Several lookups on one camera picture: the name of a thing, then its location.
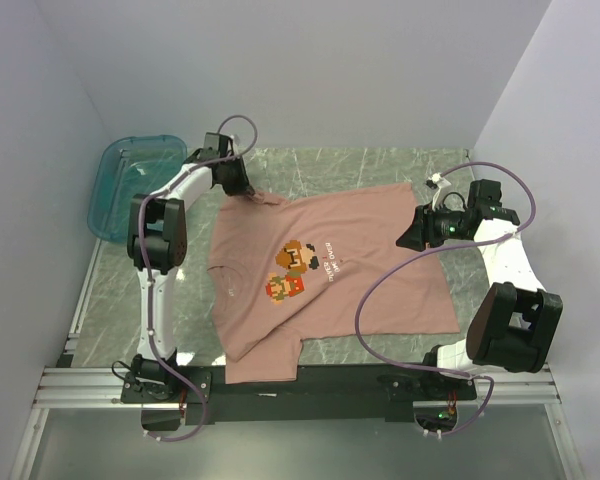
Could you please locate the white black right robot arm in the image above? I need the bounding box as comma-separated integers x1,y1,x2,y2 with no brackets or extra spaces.
396,174,563,399

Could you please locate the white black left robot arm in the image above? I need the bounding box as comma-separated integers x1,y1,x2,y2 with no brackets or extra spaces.
123,131,253,402

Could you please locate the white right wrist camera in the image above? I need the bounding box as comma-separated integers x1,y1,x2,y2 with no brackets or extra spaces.
426,173,452,211

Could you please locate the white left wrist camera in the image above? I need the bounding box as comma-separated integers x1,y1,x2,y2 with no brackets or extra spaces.
229,134,241,147

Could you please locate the teal transparent plastic bin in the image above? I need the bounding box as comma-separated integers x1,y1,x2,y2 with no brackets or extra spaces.
87,135,187,244

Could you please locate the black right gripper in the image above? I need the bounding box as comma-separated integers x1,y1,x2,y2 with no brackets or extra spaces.
395,200,471,252

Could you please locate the aluminium frame rail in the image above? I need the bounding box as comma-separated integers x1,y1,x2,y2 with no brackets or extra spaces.
33,364,561,409

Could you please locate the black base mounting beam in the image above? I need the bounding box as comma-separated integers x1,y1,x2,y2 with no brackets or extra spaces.
120,364,477,431

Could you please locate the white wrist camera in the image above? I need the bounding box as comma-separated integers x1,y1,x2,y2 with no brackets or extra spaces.
229,134,241,147
426,173,452,211

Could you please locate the pink t shirt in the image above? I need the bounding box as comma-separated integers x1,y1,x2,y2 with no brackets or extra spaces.
208,183,459,384

